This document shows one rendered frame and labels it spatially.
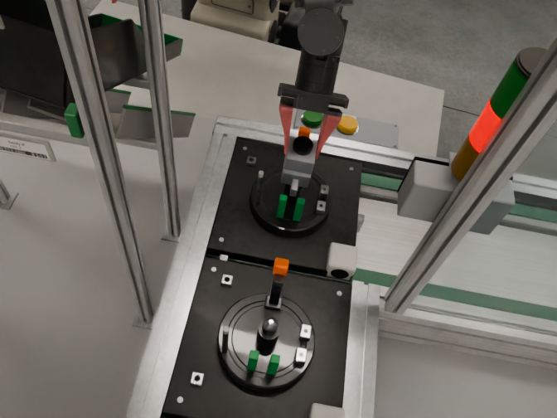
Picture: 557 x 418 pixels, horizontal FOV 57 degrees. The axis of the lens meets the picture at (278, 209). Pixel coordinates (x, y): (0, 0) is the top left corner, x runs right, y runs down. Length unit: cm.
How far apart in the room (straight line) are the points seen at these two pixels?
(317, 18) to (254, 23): 85
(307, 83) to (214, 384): 44
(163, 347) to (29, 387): 23
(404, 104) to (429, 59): 164
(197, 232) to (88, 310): 22
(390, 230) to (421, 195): 34
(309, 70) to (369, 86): 56
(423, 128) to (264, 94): 38
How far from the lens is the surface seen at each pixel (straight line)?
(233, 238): 84
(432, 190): 63
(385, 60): 281
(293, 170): 79
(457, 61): 298
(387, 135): 105
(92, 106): 48
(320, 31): 68
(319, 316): 80
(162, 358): 78
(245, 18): 153
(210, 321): 78
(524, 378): 101
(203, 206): 90
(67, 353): 91
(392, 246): 95
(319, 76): 75
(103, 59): 60
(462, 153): 60
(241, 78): 126
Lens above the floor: 170
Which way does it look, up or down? 55 degrees down
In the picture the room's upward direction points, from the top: 11 degrees clockwise
